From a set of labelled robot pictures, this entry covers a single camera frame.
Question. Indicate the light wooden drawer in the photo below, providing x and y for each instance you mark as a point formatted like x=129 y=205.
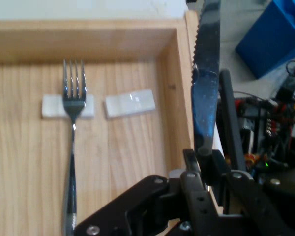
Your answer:
x=27 y=159

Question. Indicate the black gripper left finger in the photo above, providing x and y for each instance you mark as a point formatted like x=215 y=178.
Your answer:
x=150 y=204

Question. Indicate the silver metal knife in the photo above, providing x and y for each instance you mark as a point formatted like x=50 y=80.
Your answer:
x=206 y=98

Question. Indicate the silver metal fork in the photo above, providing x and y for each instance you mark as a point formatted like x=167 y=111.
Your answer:
x=73 y=105

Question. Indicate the long white cutlery rest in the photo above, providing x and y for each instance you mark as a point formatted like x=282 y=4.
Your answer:
x=130 y=103

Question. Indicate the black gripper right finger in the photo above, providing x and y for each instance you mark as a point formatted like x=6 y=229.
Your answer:
x=260 y=209

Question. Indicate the small white cutlery rest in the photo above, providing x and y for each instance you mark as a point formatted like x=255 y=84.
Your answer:
x=51 y=107

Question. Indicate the dark blue building block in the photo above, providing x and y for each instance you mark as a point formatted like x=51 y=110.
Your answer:
x=273 y=41

